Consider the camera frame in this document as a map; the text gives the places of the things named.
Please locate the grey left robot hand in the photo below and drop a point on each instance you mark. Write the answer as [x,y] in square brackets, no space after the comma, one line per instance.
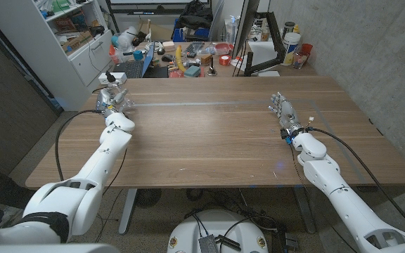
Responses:
[109,102]

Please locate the red cup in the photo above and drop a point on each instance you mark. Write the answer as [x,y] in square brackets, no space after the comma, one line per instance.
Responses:
[306,49]

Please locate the small black stand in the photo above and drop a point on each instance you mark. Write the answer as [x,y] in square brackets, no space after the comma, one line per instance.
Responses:
[212,70]

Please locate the black round fan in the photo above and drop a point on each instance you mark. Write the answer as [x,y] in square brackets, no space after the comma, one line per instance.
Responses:
[148,197]

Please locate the yellow banana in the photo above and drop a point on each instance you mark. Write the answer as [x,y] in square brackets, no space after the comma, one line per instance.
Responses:
[179,56]

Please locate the black calculator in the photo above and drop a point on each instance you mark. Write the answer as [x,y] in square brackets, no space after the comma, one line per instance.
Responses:
[194,50]

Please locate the white power adapter box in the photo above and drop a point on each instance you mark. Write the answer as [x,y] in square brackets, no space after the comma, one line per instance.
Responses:
[120,78]

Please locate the grey table leg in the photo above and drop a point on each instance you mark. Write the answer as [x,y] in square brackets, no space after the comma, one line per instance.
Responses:
[304,211]
[127,214]

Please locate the white robot torso base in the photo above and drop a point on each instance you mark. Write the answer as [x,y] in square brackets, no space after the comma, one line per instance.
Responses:
[220,225]

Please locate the blue bin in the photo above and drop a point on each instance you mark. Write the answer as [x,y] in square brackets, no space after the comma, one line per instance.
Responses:
[179,35]

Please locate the red bowl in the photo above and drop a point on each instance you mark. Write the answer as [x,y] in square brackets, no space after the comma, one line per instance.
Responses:
[223,47]

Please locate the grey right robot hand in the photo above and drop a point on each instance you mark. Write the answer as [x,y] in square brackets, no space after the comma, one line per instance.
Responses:
[287,116]

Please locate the black backpack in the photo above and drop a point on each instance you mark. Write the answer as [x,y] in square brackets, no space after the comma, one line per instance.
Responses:
[195,15]

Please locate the grey heat sink module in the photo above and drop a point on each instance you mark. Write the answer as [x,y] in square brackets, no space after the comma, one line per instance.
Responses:
[207,243]

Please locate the yellow bottle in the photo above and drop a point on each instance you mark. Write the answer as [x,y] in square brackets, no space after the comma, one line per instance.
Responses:
[296,29]

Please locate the black computer mouse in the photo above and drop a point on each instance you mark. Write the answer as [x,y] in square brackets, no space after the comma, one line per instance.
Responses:
[167,58]

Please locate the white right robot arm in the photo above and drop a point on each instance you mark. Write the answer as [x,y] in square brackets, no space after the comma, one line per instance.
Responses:
[332,175]

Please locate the clear spray bottle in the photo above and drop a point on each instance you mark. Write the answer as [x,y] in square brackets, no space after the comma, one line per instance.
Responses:
[232,30]

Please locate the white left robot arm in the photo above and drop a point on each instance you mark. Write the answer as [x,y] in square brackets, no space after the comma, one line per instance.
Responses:
[97,168]

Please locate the white shelf cabinet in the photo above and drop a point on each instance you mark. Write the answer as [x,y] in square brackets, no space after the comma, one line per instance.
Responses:
[48,52]

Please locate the teal box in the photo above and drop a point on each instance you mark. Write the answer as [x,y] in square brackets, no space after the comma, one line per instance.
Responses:
[192,71]

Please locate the white person shoe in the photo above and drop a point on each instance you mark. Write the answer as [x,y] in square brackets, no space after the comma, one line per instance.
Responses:
[11,216]

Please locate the red tape roll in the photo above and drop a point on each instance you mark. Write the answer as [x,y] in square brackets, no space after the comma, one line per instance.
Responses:
[224,60]

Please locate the black-lid jar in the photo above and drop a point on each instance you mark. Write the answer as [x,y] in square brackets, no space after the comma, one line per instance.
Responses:
[288,28]

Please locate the white paper sheet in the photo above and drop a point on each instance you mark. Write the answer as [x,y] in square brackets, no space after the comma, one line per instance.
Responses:
[262,52]

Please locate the clear plastic bag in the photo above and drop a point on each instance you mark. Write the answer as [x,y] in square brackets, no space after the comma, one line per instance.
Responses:
[127,38]

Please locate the white canister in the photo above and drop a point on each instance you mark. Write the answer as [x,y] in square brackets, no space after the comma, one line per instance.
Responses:
[290,45]

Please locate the teal cube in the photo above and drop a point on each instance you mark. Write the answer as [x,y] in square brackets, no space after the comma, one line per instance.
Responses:
[138,55]

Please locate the cardboard box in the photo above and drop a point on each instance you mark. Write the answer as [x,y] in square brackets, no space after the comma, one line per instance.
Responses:
[77,40]

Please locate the open laptop blue screen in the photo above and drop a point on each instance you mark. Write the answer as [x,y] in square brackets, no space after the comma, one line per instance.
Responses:
[134,68]

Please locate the black computer monitor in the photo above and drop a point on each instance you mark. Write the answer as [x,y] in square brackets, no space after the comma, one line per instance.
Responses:
[246,24]

